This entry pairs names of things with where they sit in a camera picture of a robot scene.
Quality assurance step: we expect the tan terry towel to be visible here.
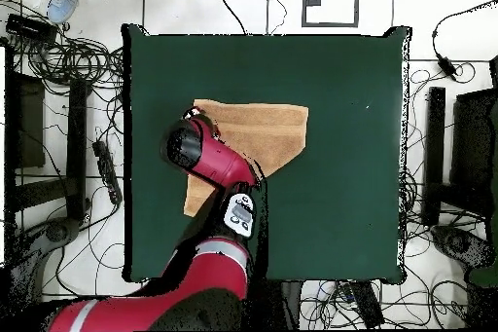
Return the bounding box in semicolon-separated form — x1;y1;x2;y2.
183;98;309;218

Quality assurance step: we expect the black power strip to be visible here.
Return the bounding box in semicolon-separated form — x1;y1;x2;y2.
338;280;386;329
91;139;124;206

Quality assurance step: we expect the light blue shoe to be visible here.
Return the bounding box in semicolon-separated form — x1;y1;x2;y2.
46;0;86;24

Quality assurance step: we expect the dark green table cloth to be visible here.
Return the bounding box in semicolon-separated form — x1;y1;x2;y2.
120;22;412;285

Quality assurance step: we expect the grey stand base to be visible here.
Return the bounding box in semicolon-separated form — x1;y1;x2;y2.
429;224;495;271
7;216;81;331

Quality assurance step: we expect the black rectangular box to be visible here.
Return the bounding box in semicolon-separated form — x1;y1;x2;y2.
5;13;59;44

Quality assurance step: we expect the black power adapter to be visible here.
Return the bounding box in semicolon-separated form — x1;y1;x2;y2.
436;55;458;82

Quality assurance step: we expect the dark green fabric bundle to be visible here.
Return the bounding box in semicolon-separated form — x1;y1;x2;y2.
467;264;498;289

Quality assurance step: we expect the thick black cable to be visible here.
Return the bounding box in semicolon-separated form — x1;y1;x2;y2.
206;0;249;36

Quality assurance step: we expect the thin black cable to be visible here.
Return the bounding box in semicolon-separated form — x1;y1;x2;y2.
269;0;288;35

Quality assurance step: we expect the grey square floor frame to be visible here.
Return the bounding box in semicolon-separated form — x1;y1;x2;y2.
301;0;360;28

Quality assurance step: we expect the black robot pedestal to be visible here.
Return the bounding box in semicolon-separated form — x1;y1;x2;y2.
267;279;304;331

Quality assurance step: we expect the black adapter cable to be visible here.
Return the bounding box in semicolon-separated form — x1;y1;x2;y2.
430;0;498;60

